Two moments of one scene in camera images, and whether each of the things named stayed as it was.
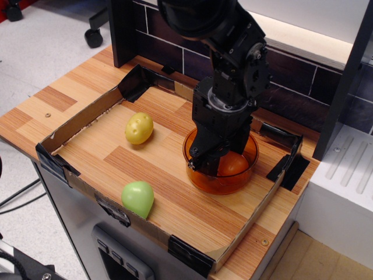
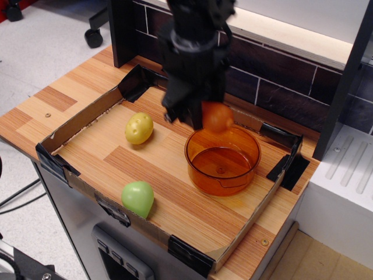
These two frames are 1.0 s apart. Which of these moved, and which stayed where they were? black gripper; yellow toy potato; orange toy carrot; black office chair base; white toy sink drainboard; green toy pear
Moved: orange toy carrot; black gripper
Stayed: green toy pear; yellow toy potato; black office chair base; white toy sink drainboard
